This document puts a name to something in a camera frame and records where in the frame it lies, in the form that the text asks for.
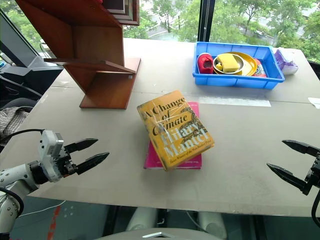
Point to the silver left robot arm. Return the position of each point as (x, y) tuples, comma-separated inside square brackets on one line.
[(15, 175)]

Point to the red cup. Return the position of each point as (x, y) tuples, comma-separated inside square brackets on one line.
[(203, 62)]

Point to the yellow hardcover book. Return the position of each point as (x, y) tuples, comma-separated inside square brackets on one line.
[(175, 130)]

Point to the brown wooden bookshelf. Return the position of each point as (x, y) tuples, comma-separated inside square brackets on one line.
[(100, 45)]

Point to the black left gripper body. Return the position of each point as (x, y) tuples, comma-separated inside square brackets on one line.
[(67, 162)]

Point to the white table leg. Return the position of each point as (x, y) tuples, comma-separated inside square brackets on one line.
[(141, 218), (212, 225)]

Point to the red snack package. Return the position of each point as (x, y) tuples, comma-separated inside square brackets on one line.
[(260, 70)]

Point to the yellow sponge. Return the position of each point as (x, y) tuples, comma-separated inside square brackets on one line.
[(228, 63)]

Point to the yellow plate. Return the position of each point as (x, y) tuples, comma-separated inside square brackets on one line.
[(250, 65)]

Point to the black office chair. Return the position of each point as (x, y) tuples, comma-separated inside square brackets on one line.
[(17, 102)]

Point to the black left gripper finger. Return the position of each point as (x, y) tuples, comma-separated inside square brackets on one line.
[(93, 160), (82, 144)]

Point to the purple white plastic bag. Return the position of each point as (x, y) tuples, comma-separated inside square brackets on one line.
[(285, 61)]

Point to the black window pillar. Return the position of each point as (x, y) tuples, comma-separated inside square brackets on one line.
[(205, 20)]

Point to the checkered cloth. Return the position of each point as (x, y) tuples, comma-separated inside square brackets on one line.
[(11, 122)]

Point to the pink book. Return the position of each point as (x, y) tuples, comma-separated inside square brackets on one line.
[(155, 161)]

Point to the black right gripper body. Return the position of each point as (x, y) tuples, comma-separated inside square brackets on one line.
[(313, 172)]

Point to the metal bowl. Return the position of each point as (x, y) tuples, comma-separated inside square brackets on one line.
[(240, 63)]

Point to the white paper sheet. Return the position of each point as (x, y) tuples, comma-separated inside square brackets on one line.
[(315, 102)]

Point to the small yellow toy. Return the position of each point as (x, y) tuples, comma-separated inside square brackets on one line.
[(219, 66)]

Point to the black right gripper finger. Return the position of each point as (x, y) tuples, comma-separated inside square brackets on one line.
[(300, 147), (287, 175)]

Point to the dark computer monitor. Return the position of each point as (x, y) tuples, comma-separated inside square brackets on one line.
[(15, 42)]

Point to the blue plastic bin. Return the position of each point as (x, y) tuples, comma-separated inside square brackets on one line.
[(237, 83)]

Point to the clear tape strip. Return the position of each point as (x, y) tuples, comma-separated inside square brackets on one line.
[(235, 101)]

